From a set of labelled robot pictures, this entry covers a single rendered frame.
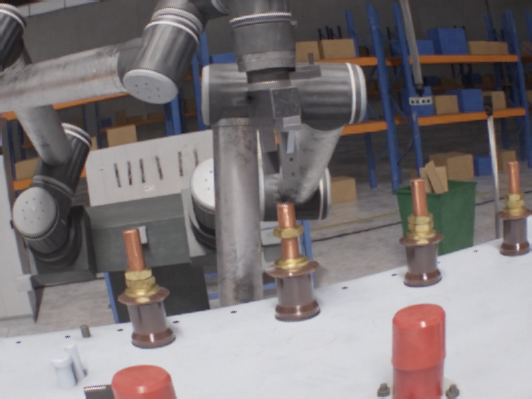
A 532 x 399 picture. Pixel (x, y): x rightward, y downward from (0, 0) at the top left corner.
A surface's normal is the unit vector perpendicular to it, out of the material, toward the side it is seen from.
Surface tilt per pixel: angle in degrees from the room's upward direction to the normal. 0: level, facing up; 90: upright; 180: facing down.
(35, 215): 60
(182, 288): 90
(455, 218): 94
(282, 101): 90
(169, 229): 90
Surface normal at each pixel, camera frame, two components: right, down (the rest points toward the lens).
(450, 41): 0.25, 0.13
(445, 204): 0.54, 0.14
